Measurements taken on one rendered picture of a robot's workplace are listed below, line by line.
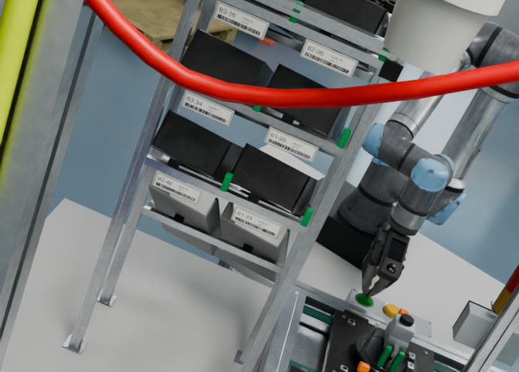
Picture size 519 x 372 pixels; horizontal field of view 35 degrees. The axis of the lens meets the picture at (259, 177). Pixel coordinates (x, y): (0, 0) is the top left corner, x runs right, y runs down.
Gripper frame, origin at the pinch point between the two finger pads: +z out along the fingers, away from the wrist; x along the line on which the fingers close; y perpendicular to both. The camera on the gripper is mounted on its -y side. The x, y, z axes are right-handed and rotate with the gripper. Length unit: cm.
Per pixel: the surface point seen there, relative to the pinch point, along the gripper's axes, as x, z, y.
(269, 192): 31, -34, -38
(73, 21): 43, -86, -133
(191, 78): 37, -86, -132
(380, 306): -4.1, 2.1, 0.8
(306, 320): 11.7, 5.2, -12.7
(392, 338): -4.1, -7.4, -24.6
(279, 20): 40, -64, -43
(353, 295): 2.8, 2.1, 0.0
